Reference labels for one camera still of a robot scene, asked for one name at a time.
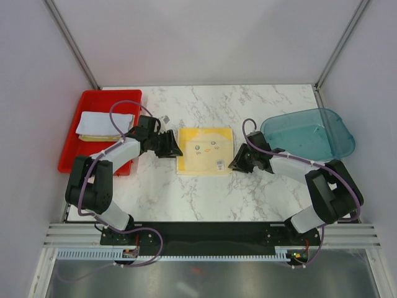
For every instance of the yellow patterned towel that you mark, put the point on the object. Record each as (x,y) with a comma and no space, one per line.
(95,138)

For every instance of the light blue white towel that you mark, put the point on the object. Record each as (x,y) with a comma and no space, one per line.
(100,124)

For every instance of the blue transparent plastic tub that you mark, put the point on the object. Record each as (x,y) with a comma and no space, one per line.
(314,134)

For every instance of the white cable duct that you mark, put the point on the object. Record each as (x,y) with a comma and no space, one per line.
(120,254)

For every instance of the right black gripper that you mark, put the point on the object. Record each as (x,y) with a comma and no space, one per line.
(237,163)

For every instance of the cream towel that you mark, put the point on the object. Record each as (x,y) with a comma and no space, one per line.
(206,151)

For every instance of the aluminium front rail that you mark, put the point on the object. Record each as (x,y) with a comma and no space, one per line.
(336,236)

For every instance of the left aluminium frame post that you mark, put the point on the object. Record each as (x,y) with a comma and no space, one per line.
(66,34)

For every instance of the red plastic bin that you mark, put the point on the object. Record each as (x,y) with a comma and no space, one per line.
(93,101)

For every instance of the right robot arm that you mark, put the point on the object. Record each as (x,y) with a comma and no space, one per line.
(333,192)

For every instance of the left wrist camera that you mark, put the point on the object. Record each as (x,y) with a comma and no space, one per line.
(164,120)

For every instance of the aluminium frame post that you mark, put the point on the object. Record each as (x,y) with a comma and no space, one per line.
(66,34)
(342,42)

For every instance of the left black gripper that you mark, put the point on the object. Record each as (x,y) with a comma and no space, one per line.
(170,149)

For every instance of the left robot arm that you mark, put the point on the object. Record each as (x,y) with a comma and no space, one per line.
(90,184)

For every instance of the right aluminium frame post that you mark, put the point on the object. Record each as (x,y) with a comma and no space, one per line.
(342,42)

